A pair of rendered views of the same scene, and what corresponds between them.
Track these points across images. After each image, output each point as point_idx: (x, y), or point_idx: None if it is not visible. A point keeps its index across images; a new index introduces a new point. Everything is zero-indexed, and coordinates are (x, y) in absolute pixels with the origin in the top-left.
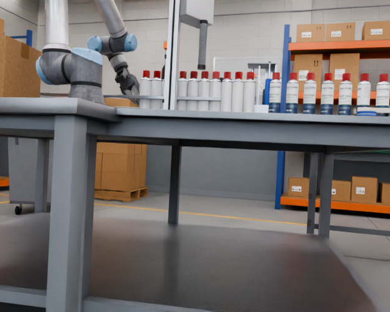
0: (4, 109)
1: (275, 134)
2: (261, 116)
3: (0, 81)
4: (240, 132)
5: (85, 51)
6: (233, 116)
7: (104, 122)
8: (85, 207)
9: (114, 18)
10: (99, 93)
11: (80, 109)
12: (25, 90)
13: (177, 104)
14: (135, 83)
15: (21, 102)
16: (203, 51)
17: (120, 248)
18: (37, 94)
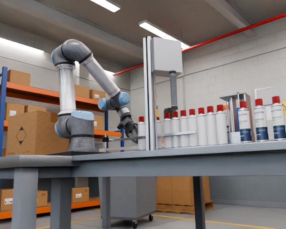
0: None
1: (189, 168)
2: (170, 152)
3: (33, 141)
4: (160, 168)
5: (77, 112)
6: (148, 155)
7: (67, 167)
8: None
9: (106, 84)
10: (89, 141)
11: (23, 163)
12: (55, 143)
13: (164, 140)
14: (134, 127)
15: None
16: (174, 95)
17: None
18: (66, 145)
